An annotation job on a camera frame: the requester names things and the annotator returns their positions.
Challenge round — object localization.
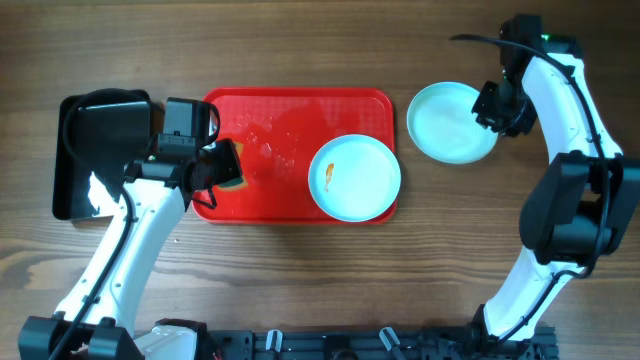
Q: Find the light blue plate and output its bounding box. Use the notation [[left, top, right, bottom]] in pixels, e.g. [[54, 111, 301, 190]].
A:
[[308, 134, 401, 223], [406, 82, 498, 165]]

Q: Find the black cable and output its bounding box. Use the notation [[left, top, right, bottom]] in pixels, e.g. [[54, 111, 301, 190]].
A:
[[449, 33, 614, 346], [47, 88, 221, 360]]

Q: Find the red plastic tray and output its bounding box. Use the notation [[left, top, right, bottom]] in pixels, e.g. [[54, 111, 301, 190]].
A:
[[192, 87, 395, 224]]

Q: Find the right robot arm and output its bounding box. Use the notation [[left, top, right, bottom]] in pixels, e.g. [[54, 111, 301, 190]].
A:
[[472, 14, 639, 352]]

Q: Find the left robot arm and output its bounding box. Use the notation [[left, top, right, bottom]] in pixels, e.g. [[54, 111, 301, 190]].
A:
[[18, 98, 242, 359]]

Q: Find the left black cable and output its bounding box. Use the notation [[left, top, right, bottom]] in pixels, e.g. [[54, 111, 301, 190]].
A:
[[47, 88, 221, 360]]

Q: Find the orange green sponge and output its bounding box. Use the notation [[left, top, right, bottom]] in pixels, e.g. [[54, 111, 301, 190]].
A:
[[218, 142, 247, 192]]

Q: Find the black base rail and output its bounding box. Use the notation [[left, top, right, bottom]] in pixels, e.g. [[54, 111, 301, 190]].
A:
[[210, 327, 560, 360]]

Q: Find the right black cable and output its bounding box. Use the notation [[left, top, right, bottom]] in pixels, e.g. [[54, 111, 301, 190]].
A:
[[449, 33, 614, 346]]

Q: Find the black water tray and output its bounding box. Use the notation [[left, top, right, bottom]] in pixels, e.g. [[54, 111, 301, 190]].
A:
[[52, 90, 164, 221]]

